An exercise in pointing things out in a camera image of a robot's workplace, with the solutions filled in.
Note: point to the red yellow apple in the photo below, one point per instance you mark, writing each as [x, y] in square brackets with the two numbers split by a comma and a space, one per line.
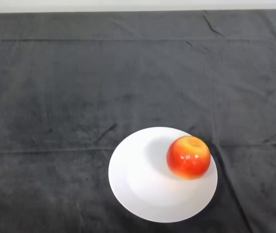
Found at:
[188, 159]

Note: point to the white round plate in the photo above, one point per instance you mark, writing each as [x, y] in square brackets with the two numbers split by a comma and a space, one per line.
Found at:
[147, 184]

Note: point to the black cloth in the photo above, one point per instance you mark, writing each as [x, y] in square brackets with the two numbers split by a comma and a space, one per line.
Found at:
[137, 72]

